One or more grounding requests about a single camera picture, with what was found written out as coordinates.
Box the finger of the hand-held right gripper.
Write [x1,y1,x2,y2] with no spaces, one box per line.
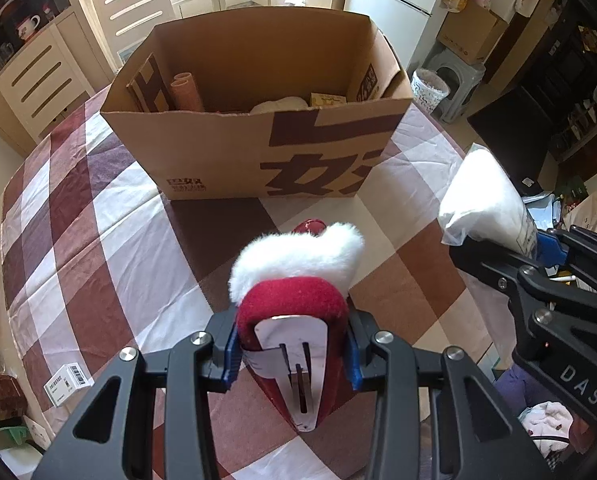
[449,240,597,321]
[537,226,597,301]

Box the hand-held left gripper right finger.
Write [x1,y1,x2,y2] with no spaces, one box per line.
[343,310,554,480]

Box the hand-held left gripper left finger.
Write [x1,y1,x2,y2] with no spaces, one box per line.
[31,310,239,480]

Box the plastic-wrapped white cotton pack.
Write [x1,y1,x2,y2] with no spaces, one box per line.
[439,143,538,256]

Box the red santa hat hair clip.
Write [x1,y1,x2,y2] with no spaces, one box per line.
[228,219,367,433]

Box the white green medicine box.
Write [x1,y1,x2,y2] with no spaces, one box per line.
[43,362,89,407]

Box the brown cardboard box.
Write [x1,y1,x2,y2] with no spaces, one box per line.
[100,4,413,201]

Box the yellow bear print box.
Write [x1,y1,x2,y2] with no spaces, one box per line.
[310,91,349,107]

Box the white fluffy clip green leaf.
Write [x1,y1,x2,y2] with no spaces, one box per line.
[250,96,312,114]

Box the person's right hand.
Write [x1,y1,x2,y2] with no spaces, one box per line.
[569,417,597,461]

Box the pile of bags and boxes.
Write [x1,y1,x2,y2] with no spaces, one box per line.
[519,175,597,241]

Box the person's purple fleece clothing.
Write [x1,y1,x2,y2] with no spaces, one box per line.
[493,365,594,461]

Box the dark wooden cabinet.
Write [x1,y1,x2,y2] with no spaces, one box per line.
[466,0,597,196]

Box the grey plastic stool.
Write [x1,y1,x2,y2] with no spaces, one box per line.
[421,47,487,126]

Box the white patterned waste bin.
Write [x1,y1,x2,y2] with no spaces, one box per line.
[411,69,450,113]

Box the white power strip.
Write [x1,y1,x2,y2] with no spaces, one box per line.
[23,415,54,453]

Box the red lid glass jar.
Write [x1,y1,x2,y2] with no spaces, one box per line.
[0,372,26,421]

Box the green plastic holder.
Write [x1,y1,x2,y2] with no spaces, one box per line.
[0,425,29,448]

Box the folded brown printed cardboard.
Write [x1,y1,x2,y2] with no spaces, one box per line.
[126,52,176,113]

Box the white slatted dining chair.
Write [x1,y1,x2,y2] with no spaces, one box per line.
[89,0,176,68]
[0,12,96,141]

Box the white red mug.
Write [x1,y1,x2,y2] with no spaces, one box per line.
[17,14,43,41]

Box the cream display cabinet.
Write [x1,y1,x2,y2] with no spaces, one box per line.
[0,0,79,106]

